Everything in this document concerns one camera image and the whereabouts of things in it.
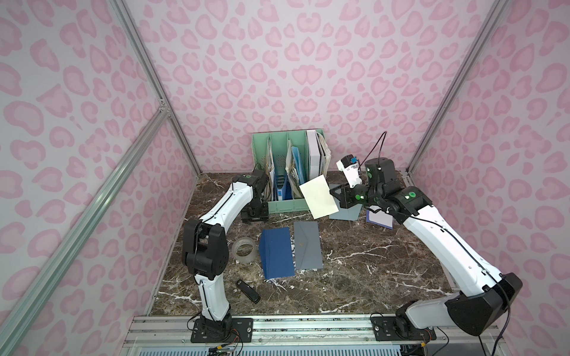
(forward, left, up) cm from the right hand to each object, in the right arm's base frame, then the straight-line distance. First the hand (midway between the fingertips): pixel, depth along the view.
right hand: (329, 191), depth 72 cm
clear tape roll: (-11, +32, -31) cm, 46 cm away
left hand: (+2, +26, -20) cm, 33 cm away
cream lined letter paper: (0, +4, -2) cm, 4 cm away
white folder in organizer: (+24, +4, -5) cm, 25 cm away
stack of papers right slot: (+24, -1, -6) cm, 24 cm away
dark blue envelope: (-7, +20, -32) cm, 38 cm away
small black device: (-23, +28, -29) cm, 47 cm away
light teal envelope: (+11, -13, -29) cm, 34 cm away
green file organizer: (+24, +14, -7) cm, 28 cm away
